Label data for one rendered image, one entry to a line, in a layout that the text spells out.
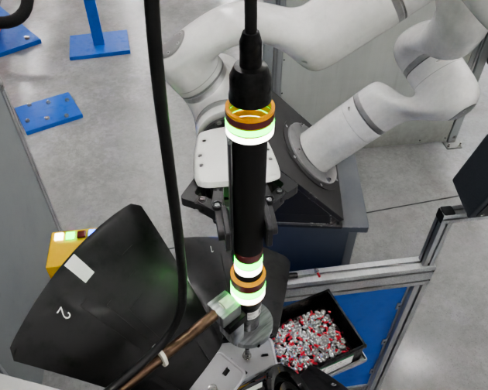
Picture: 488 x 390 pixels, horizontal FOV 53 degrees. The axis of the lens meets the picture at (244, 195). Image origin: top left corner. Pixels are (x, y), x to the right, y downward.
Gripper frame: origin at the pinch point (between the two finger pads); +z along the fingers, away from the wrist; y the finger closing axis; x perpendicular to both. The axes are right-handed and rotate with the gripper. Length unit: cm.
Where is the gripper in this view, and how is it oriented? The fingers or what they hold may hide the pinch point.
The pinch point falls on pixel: (246, 227)
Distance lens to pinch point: 53.5
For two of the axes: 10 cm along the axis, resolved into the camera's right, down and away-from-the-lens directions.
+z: 1.5, 7.0, -7.0
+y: -9.9, 1.0, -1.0
